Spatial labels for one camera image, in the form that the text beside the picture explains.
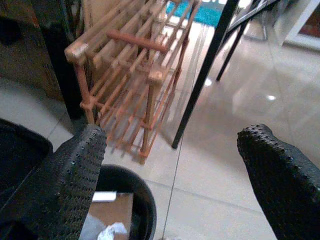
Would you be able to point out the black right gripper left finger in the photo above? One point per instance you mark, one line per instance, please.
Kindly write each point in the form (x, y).
(62, 180)

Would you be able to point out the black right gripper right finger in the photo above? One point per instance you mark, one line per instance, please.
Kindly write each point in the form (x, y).
(282, 180)

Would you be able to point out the black round rubbish bin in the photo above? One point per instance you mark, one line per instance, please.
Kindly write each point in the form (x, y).
(140, 200)

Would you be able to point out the brown cardboard piece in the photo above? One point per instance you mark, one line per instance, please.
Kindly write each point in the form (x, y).
(112, 212)

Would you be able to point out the crumpled white paper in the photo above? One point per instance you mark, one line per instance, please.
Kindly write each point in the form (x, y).
(112, 231)

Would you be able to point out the wooden lattice rack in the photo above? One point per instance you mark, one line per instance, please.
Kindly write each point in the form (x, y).
(130, 75)

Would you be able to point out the white framed picture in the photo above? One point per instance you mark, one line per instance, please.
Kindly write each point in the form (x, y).
(303, 27)

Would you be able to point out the turquoise rug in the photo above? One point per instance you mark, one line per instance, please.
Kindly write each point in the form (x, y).
(197, 11)

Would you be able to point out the black metal table frame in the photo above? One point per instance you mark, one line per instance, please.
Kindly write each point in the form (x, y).
(212, 55)

